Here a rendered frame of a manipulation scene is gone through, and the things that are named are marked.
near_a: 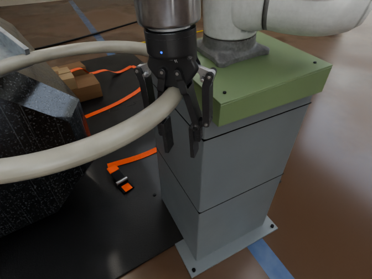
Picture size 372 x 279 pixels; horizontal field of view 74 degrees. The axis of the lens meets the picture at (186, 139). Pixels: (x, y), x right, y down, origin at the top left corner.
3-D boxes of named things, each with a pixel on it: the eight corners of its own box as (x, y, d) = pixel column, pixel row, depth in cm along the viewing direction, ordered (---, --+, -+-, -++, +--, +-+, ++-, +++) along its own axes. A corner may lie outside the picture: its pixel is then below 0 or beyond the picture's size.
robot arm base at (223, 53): (227, 31, 88) (228, 14, 84) (271, 53, 73) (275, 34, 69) (182, 42, 82) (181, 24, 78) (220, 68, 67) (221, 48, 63)
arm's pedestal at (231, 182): (222, 165, 159) (239, 38, 107) (277, 229, 126) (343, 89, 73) (149, 195, 141) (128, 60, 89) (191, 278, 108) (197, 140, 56)
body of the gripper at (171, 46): (205, 18, 36) (206, 77, 42) (153, 17, 39) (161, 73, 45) (189, 32, 31) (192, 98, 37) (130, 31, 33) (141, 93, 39)
